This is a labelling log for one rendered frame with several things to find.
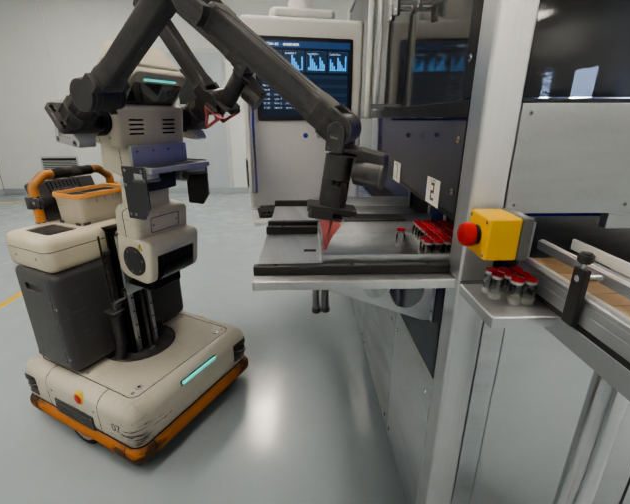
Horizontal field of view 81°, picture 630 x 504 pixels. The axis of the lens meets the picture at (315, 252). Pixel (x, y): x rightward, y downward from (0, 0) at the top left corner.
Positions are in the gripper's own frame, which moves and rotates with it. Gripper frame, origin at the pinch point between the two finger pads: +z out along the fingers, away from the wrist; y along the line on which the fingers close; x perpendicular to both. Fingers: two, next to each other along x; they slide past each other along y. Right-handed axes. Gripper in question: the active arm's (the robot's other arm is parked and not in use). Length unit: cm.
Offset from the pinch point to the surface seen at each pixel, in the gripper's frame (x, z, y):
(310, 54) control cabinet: 89, -50, -9
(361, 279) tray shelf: -10.6, 2.6, 7.1
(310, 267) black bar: -8.3, 2.3, -3.1
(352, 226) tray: 19.4, -0.1, 8.7
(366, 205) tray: 53, 0, 18
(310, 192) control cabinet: 89, 5, -1
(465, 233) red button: -19.7, -11.6, 20.4
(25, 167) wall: 543, 111, -441
